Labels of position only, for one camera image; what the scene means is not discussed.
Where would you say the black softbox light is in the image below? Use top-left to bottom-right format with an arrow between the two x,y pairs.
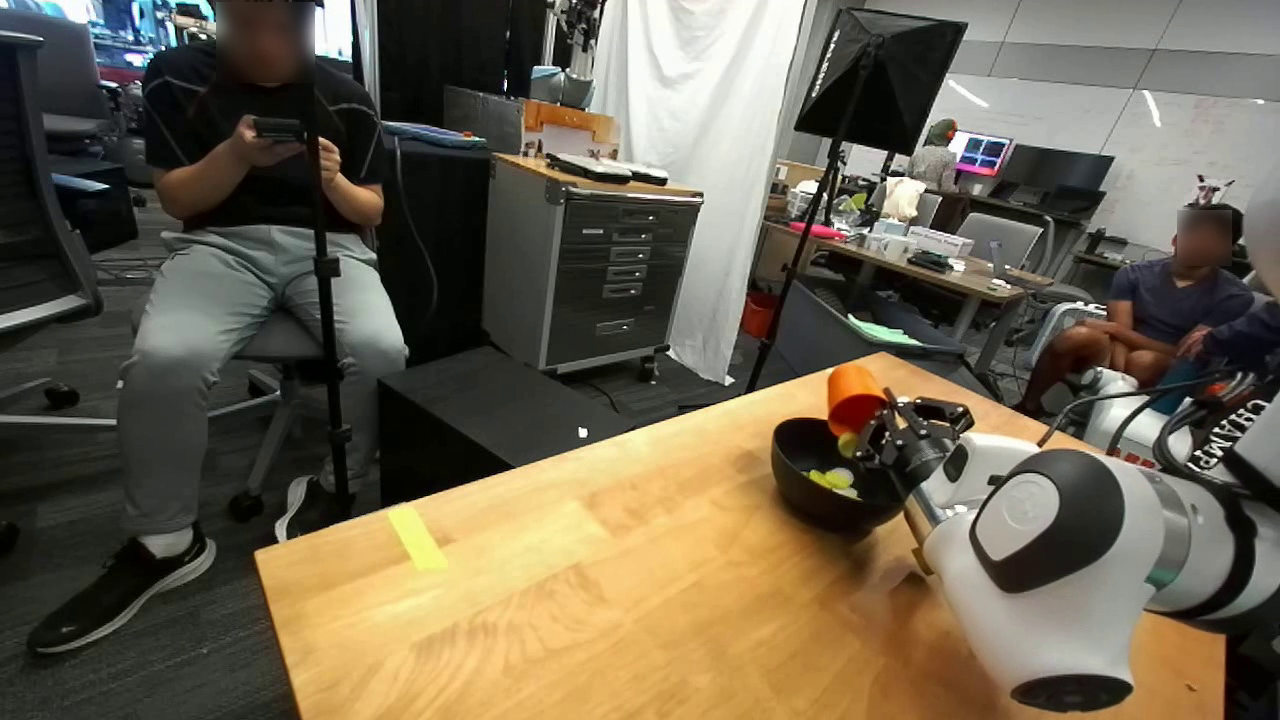
738,5 -> 972,394

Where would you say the grey drawer cabinet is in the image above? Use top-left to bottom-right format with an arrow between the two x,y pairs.
485,151 -> 703,374

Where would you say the orange plastic cup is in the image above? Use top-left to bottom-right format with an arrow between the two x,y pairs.
827,362 -> 886,437

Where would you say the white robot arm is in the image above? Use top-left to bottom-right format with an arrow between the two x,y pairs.
863,398 -> 1280,711

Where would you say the black bowl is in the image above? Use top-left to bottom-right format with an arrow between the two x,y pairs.
771,417 -> 901,540

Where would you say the black cloth covered box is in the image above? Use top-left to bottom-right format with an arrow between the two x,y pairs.
379,119 -> 493,362

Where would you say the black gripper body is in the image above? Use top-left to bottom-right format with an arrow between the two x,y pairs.
863,394 -> 972,496

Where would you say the white hanging curtain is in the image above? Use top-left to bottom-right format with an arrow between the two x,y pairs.
592,0 -> 805,380

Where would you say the seated person in black shirt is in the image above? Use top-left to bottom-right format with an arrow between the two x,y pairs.
26,0 -> 406,654

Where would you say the orange white tray on cabinet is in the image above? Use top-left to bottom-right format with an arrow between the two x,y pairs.
515,101 -> 669,182

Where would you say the yellow tape strip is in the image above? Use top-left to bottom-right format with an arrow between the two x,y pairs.
388,504 -> 446,570

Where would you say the black light stand pole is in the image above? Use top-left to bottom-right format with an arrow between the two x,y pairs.
305,59 -> 351,524

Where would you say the seated man in grey shirt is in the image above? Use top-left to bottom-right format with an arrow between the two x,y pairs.
1016,205 -> 1253,417

